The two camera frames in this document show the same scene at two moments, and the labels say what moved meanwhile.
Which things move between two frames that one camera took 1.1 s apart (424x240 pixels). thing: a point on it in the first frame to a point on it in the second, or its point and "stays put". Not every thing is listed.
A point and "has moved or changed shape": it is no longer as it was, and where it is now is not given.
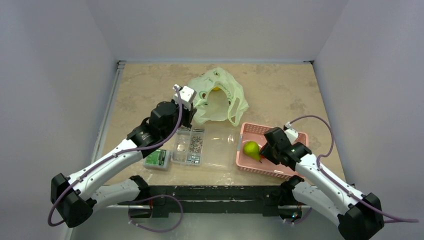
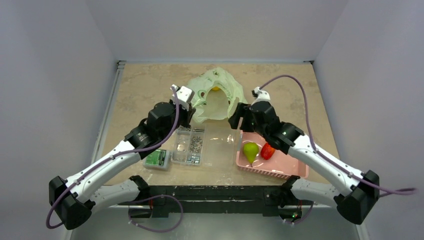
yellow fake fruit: x=251 y=148 has moved or changed shape
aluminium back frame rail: x=309 y=62 stays put
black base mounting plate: x=177 y=200 stays put
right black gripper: x=267 y=152 to x=245 y=115
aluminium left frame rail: x=96 y=150 stays put
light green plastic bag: x=219 y=96 stays put
